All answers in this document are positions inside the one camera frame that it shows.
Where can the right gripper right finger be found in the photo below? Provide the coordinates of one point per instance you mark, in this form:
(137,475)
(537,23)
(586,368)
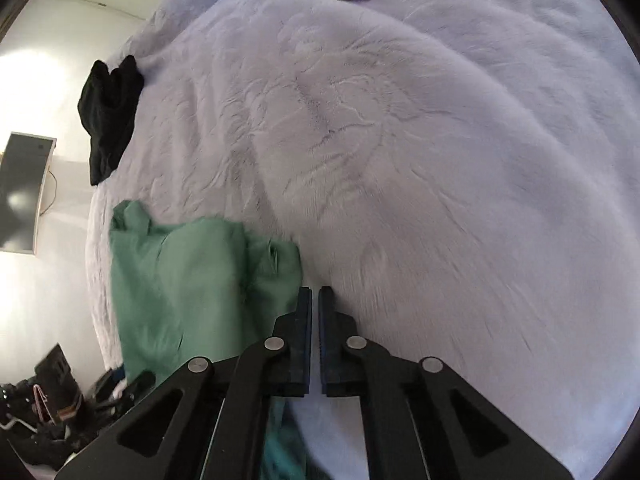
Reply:
(422,420)

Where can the lavender plush bed blanket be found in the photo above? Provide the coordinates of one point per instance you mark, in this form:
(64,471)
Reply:
(463,173)

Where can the green button-up work shirt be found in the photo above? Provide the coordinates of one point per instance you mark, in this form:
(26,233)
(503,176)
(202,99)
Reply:
(204,288)

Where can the black folded garment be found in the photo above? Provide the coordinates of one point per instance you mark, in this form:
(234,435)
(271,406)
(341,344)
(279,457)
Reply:
(107,108)

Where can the dark clutter on floor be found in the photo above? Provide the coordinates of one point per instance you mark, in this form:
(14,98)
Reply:
(46,418)

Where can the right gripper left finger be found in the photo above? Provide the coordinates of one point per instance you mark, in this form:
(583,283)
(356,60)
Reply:
(207,420)

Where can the dark wall monitor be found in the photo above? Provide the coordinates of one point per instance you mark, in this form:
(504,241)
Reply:
(25,164)

